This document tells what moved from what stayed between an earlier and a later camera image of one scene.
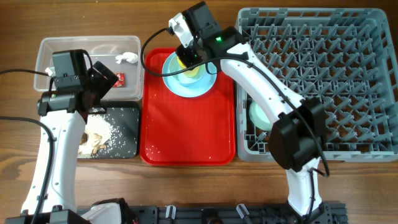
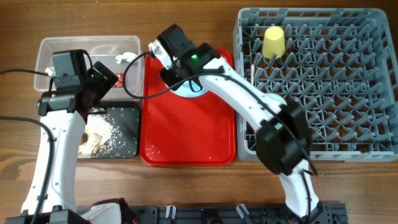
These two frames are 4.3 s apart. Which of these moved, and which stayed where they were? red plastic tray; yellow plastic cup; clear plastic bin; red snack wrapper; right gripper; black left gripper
Moved: yellow plastic cup; right gripper
Stayed: clear plastic bin; black left gripper; red plastic tray; red snack wrapper
